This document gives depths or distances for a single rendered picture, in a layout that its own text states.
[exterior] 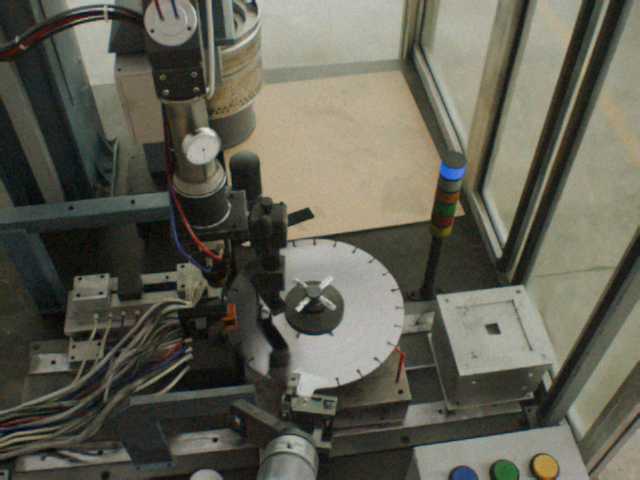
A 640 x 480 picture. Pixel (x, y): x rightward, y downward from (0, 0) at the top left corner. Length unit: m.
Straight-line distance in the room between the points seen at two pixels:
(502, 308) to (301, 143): 0.76
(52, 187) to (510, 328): 1.06
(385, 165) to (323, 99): 0.32
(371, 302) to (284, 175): 0.60
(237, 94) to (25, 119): 0.50
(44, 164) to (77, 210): 0.29
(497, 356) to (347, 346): 0.28
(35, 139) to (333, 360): 0.81
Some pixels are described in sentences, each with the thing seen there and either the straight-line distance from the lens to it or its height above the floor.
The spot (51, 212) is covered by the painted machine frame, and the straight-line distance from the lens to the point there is 1.38.
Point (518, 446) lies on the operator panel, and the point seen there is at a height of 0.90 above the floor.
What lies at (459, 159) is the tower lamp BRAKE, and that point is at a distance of 1.25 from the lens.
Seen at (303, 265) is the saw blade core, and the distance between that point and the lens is 1.33.
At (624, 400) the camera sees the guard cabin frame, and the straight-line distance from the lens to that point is 1.16.
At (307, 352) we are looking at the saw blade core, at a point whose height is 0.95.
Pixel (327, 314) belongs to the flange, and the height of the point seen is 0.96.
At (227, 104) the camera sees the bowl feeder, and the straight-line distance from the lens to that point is 1.71.
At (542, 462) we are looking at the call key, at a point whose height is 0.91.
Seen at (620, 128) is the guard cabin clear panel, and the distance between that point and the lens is 1.11.
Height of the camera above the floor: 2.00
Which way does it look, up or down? 50 degrees down
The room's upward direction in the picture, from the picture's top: straight up
